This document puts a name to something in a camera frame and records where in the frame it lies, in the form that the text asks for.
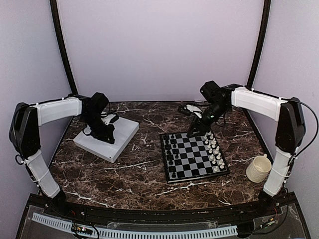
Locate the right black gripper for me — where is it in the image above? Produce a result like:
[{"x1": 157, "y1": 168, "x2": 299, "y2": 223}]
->
[{"x1": 186, "y1": 102, "x2": 230, "y2": 138}]

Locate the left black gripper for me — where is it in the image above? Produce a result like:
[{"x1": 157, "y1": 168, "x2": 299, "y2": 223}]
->
[{"x1": 82, "y1": 112, "x2": 115, "y2": 144}]

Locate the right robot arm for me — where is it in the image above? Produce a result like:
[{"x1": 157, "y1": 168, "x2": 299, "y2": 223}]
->
[{"x1": 182, "y1": 81, "x2": 311, "y2": 197}]

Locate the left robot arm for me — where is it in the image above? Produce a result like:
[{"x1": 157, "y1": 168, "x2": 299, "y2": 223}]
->
[{"x1": 9, "y1": 92, "x2": 115, "y2": 199}]

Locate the black white chess board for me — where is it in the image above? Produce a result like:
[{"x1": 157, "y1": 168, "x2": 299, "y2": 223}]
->
[{"x1": 159, "y1": 132, "x2": 230, "y2": 184}]

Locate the white chess pieces row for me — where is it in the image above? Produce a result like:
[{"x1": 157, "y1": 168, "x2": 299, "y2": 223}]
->
[{"x1": 203, "y1": 131, "x2": 226, "y2": 173}]

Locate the white plastic tray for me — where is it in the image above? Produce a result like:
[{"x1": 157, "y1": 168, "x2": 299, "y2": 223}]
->
[{"x1": 73, "y1": 117, "x2": 139, "y2": 163}]

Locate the cream ribbed mug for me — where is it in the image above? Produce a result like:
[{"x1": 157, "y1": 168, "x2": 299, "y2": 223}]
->
[{"x1": 246, "y1": 154, "x2": 272, "y2": 183}]

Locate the right black frame post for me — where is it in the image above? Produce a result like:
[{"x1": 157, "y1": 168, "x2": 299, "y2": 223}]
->
[{"x1": 245, "y1": 0, "x2": 271, "y2": 89}]

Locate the black front rail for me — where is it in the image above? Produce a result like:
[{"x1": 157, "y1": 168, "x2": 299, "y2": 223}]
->
[{"x1": 24, "y1": 193, "x2": 297, "y2": 225}]

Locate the white cable duct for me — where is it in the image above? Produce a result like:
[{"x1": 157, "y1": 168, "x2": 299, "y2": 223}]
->
[{"x1": 31, "y1": 213, "x2": 238, "y2": 239}]

